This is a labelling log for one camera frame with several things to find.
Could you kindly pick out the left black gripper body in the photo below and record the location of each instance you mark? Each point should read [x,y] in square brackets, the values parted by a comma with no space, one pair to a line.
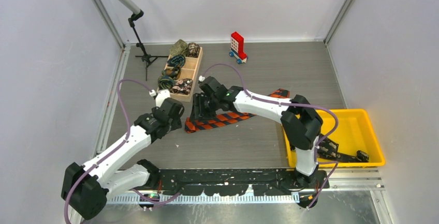
[175,124]

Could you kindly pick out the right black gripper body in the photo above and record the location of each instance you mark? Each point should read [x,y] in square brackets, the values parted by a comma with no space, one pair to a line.
[216,100]

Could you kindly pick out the orange navy striped tie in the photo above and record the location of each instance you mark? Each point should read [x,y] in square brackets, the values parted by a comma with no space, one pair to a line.
[218,120]

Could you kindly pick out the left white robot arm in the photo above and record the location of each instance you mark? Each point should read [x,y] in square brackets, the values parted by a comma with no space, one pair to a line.
[87,188]

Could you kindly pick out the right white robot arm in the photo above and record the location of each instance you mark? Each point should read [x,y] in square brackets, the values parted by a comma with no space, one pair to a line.
[300,121]

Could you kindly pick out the black pink floral rolled tie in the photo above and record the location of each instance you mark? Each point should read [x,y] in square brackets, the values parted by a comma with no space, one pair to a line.
[182,86]

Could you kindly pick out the navy yellow rolled tie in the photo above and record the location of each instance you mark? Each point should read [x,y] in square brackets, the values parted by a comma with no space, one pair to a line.
[165,82]

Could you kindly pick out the wooden compartment tray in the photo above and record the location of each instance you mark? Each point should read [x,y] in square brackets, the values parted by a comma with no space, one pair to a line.
[189,70]

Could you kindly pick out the dark green rolled tie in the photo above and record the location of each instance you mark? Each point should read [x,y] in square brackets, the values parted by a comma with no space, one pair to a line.
[172,72]

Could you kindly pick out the red toy block car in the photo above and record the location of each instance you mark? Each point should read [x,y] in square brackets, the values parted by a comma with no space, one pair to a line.
[237,48]

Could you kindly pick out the teal navy rolled tie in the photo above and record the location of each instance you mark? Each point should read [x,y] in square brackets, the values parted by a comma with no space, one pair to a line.
[176,61]

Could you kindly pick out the brown floral rolled tie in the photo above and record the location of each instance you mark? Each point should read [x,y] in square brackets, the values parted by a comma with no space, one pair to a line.
[193,50]

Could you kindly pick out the black microphone stand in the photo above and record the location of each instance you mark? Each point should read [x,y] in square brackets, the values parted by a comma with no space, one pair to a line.
[147,58]

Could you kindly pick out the olive green rolled tie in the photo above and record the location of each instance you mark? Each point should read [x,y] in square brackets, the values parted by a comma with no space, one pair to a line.
[179,48]

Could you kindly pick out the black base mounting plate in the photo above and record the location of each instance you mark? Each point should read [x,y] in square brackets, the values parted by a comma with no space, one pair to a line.
[232,182]

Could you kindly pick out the yellow plastic bin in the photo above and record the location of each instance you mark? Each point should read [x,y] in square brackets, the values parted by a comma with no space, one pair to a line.
[355,132]

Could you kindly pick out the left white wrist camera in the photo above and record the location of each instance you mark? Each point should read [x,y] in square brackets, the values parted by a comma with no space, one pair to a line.
[159,96]

